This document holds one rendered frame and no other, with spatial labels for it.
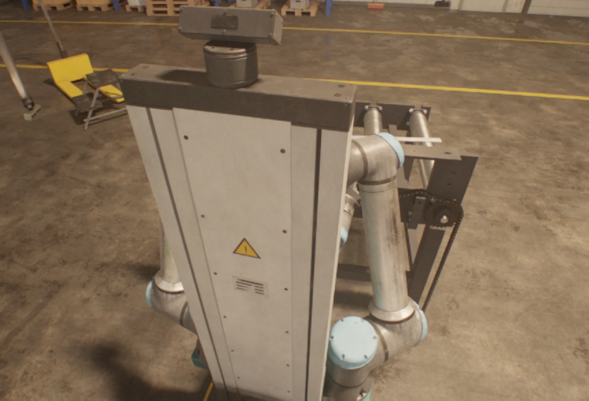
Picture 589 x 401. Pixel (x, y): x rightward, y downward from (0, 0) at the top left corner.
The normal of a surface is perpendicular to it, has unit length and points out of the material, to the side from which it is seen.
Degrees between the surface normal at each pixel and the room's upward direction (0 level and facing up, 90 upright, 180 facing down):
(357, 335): 5
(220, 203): 90
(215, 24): 61
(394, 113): 90
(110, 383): 0
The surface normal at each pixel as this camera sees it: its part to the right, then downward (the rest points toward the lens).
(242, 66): 0.55, 0.51
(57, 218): 0.00, -0.79
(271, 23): -0.22, 0.14
